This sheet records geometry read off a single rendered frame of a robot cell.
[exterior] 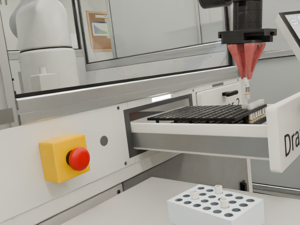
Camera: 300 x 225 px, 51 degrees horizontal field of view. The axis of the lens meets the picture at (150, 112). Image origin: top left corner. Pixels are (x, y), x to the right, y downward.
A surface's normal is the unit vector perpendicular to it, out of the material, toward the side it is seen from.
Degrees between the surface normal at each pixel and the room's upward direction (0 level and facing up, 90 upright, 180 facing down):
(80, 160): 90
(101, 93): 90
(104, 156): 90
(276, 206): 0
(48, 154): 90
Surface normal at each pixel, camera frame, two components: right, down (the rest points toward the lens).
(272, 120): -0.63, 0.18
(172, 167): 0.77, -0.01
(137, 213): -0.12, -0.98
